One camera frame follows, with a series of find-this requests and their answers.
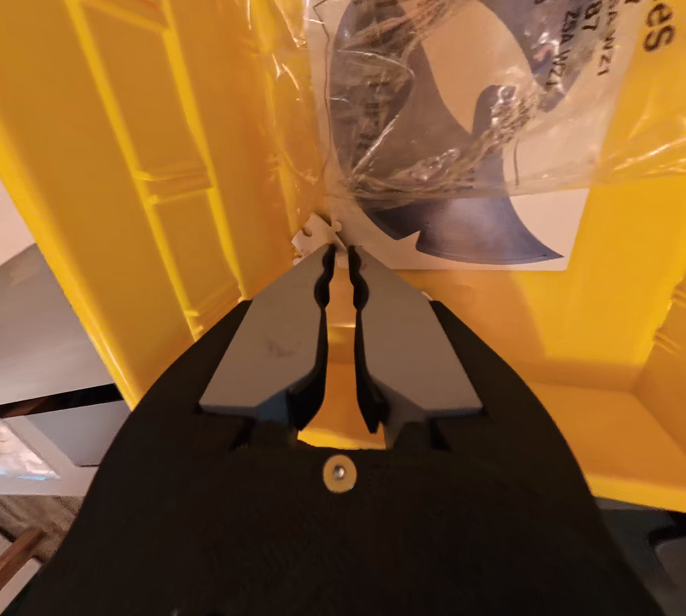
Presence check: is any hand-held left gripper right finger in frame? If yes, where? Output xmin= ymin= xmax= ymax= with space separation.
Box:
xmin=347 ymin=245 xmax=482 ymax=441

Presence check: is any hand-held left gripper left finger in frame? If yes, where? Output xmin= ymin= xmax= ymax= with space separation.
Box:
xmin=199 ymin=244 xmax=337 ymax=433

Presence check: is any white puzzle piece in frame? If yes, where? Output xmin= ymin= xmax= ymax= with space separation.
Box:
xmin=291 ymin=213 xmax=344 ymax=266

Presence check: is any yellow plastic bin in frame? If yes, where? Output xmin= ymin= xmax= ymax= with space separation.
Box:
xmin=0 ymin=0 xmax=686 ymax=512

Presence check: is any dark blue plastic ear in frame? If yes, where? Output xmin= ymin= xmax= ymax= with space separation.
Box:
xmin=326 ymin=0 xmax=518 ymax=210
xmin=364 ymin=195 xmax=565 ymax=267

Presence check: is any clear plastic bag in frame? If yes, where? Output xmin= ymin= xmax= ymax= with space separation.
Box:
xmin=248 ymin=0 xmax=686 ymax=274

